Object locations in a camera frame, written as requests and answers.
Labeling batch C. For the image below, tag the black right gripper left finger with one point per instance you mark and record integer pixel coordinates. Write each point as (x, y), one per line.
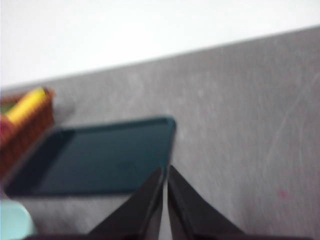
(135, 215)

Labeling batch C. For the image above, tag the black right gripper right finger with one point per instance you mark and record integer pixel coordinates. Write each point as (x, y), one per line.
(190, 215)

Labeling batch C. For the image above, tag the teal ceramic bowl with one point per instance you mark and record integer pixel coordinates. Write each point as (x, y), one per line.
(12, 222)

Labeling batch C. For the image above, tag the dark teal rectangular tray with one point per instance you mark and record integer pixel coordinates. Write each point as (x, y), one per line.
(100, 155)

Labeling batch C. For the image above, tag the brown wicker basket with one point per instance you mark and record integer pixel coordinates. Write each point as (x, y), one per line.
(30, 135)

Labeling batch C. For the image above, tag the yellow banana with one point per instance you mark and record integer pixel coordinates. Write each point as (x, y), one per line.
(27, 105)

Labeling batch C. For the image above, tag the red apple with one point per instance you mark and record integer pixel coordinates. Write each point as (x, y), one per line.
(5, 126)

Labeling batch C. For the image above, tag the green vegetable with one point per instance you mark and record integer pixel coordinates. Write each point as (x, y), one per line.
(3, 107)

